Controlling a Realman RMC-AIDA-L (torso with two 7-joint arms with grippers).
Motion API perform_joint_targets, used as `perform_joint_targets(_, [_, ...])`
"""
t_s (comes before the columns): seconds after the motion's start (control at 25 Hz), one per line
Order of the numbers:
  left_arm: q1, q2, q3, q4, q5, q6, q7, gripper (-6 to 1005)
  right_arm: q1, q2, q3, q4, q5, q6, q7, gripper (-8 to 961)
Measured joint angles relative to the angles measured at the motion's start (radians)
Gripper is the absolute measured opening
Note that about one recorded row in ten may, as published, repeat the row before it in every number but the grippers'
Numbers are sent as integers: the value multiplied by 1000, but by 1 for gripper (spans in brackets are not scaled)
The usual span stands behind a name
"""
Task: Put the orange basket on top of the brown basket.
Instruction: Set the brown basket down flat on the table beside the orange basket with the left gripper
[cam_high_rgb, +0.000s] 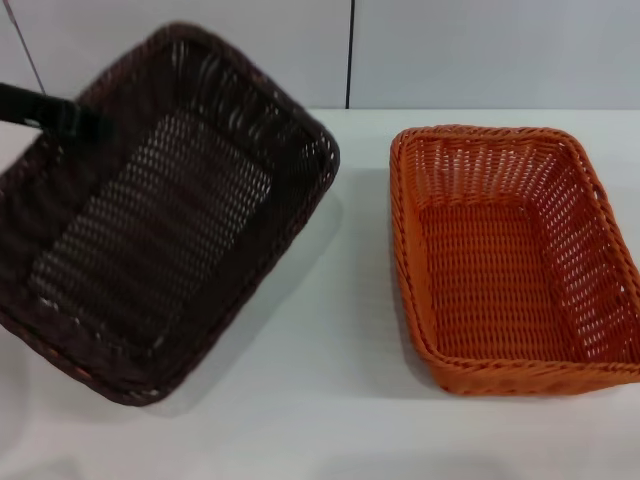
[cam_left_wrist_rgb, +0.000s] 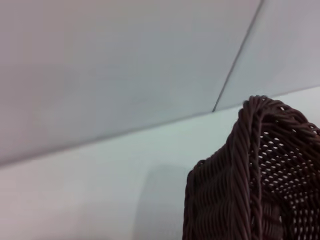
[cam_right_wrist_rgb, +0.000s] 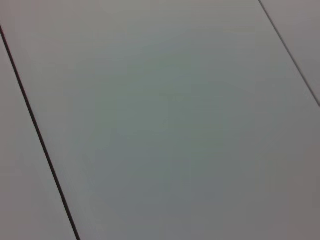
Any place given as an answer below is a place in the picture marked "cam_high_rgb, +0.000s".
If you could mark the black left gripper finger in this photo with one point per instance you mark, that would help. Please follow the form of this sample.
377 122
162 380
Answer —
55 111

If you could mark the dark brown wicker basket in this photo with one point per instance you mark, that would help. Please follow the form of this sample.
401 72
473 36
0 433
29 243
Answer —
165 240

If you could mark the orange wicker basket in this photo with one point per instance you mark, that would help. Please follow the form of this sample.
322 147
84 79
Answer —
500 270

